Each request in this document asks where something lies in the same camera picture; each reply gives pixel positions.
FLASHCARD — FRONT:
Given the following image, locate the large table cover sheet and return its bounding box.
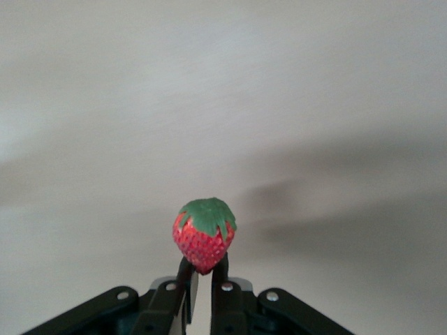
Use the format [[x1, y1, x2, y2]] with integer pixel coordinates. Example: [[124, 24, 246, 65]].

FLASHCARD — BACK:
[[0, 0, 447, 335]]

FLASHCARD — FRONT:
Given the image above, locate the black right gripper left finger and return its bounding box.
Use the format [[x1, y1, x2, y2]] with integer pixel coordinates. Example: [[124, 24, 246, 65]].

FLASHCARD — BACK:
[[20, 258, 200, 335]]

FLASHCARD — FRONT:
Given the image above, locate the red strawberry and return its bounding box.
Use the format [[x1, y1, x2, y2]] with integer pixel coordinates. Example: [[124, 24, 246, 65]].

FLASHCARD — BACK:
[[172, 197, 237, 275]]

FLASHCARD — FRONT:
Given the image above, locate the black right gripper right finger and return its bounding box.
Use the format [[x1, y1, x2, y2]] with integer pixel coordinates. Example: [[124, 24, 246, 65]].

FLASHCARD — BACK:
[[211, 253, 353, 335]]

